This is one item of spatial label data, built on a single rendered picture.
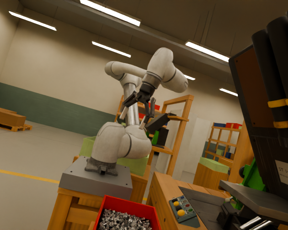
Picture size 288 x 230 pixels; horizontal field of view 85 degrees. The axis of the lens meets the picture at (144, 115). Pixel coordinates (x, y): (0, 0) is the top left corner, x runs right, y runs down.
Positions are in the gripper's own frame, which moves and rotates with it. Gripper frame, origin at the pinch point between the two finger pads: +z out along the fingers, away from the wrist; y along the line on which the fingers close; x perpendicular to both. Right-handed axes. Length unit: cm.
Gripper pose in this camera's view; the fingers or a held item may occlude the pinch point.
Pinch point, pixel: (131, 122)
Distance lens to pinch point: 80.3
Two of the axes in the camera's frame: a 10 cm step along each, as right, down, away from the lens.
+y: -7.6, -3.5, 5.6
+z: -4.4, 9.0, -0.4
